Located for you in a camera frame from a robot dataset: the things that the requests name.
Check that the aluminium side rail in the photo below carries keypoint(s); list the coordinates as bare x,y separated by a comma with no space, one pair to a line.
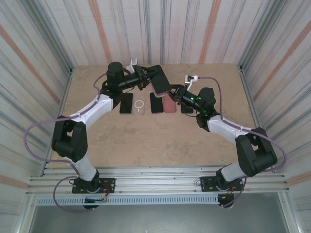
251,102
69,80

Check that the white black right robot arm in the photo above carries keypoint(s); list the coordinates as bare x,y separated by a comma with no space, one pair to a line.
226,126

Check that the pink phone case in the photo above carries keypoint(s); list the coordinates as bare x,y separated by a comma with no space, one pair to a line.
169,106

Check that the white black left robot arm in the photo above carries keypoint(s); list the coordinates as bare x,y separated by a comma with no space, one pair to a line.
92,109

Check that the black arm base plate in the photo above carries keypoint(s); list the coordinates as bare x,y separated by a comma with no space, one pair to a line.
206,182
109,183

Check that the aluminium extrusion rail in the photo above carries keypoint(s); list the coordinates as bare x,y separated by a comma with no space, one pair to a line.
155,191
150,170
155,180

